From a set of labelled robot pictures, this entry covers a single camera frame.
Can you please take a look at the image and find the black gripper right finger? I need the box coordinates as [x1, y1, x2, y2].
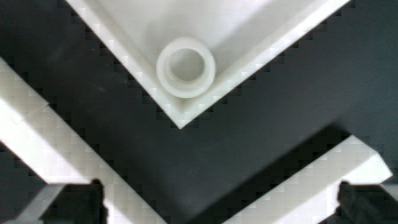
[337, 182, 398, 224]

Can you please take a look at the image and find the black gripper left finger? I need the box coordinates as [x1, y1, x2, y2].
[12, 179, 110, 224]

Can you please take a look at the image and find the white square tabletop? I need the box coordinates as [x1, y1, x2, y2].
[65, 0, 350, 127]

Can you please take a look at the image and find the white right obstacle wall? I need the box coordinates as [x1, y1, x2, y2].
[222, 136, 392, 224]

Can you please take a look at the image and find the white obstacle wall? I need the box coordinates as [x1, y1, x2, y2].
[0, 58, 165, 224]
[222, 136, 392, 224]

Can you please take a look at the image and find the white left obstacle wall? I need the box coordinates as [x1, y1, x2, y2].
[0, 58, 165, 224]

